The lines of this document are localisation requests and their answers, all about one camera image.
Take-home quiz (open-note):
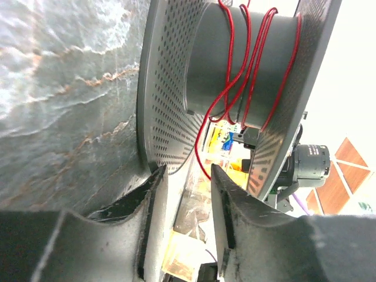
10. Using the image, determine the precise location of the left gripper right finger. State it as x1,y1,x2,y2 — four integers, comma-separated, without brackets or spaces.
211,165,375,281

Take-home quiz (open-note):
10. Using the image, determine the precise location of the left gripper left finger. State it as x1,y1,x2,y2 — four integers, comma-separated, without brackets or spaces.
1,166,168,281

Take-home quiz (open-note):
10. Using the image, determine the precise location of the dark grey cable spool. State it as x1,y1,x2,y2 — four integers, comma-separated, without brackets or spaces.
137,1,341,196

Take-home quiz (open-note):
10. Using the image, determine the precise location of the red wire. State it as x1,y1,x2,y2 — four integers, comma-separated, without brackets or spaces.
194,0,303,180

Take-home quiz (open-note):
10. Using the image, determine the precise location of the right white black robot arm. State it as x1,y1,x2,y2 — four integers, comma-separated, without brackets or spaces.
234,125,331,214

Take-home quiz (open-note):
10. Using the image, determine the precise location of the white wire shelf rack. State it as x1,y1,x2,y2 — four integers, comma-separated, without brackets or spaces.
304,137,375,216

